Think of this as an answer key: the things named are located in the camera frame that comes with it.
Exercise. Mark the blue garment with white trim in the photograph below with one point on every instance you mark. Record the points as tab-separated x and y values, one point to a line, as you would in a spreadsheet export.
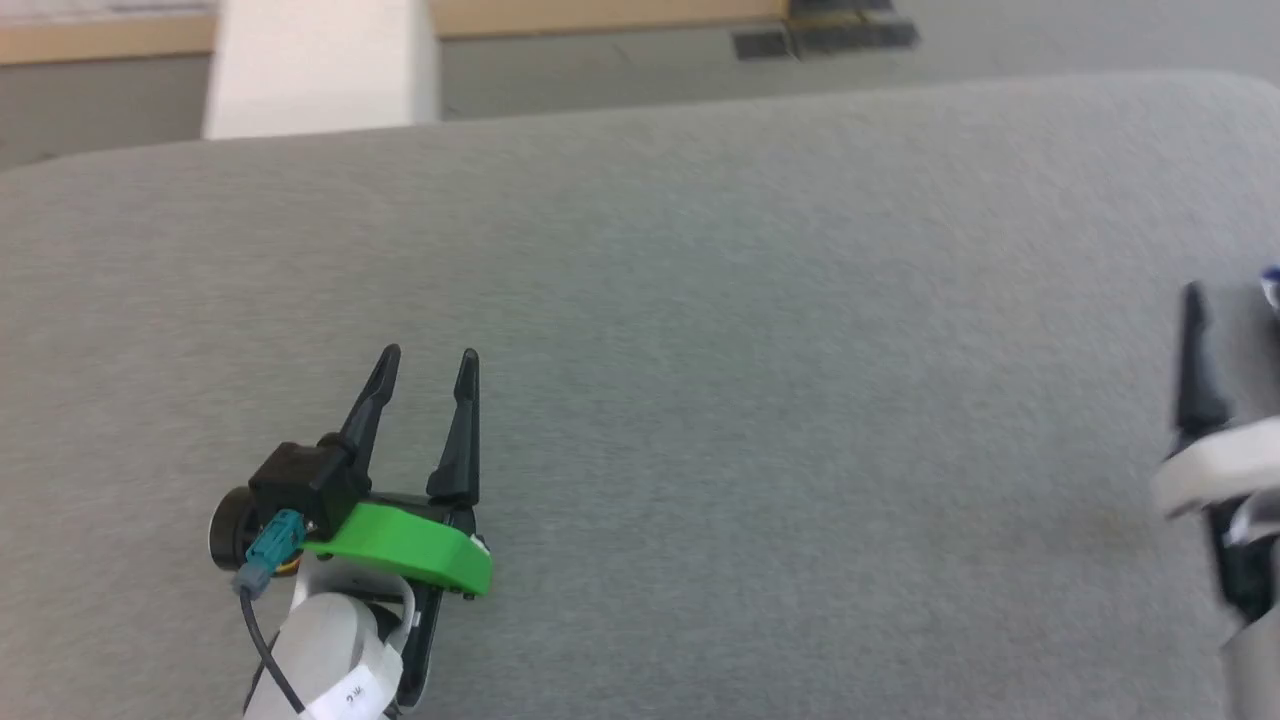
1272	285

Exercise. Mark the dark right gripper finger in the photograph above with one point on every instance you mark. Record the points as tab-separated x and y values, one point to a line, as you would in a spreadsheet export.
1195	370

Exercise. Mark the teal left camera connector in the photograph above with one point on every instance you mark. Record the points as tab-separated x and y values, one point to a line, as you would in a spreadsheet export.
270	550

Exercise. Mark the white rectangular pillar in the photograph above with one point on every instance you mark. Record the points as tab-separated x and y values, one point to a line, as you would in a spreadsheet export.
320	65

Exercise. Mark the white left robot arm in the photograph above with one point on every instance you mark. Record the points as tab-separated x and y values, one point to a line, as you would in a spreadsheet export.
330	650

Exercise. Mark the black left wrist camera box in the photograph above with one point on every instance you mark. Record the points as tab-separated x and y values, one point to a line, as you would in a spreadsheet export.
300	485

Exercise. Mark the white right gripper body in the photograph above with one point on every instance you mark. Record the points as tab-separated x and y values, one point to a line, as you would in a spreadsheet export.
1225	470

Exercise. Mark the black floor tape patch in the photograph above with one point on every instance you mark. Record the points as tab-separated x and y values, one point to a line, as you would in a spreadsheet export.
762	44
840	5
860	36

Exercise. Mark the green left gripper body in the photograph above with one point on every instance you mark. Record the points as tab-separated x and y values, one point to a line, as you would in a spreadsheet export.
410	550

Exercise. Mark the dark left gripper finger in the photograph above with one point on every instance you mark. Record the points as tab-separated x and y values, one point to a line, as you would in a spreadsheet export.
370	410
460	430

